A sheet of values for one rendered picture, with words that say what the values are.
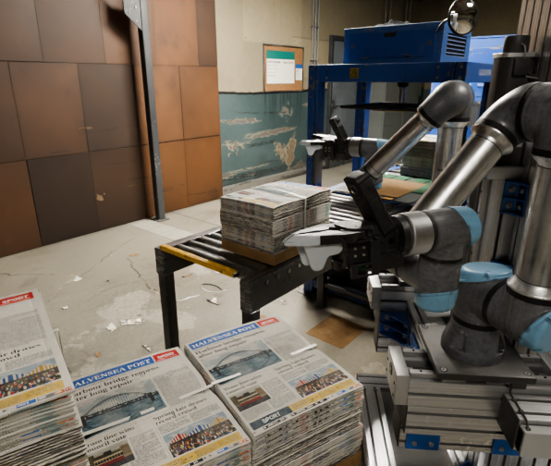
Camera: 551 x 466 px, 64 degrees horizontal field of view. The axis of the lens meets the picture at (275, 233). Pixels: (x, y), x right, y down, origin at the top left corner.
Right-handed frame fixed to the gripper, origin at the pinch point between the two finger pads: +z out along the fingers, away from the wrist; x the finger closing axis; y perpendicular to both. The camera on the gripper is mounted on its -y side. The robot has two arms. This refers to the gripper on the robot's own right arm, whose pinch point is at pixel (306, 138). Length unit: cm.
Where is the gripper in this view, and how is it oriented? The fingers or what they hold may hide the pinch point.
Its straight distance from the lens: 187.6
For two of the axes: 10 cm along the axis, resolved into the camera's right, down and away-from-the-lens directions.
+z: -8.6, -1.6, 4.8
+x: 5.0, -4.1, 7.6
